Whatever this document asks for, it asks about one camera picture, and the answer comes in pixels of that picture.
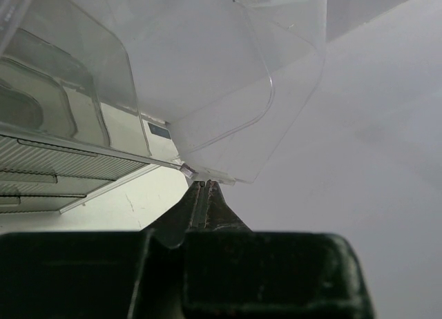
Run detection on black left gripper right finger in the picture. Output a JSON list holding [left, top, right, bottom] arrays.
[[182, 181, 375, 318]]

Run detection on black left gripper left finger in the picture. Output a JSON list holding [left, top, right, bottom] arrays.
[[1, 182, 204, 318]]

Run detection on left blue table label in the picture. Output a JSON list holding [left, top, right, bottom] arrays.
[[148, 122, 171, 139]]

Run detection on clear acrylic drawer organizer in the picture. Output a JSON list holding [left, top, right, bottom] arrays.
[[1, 0, 327, 213]]

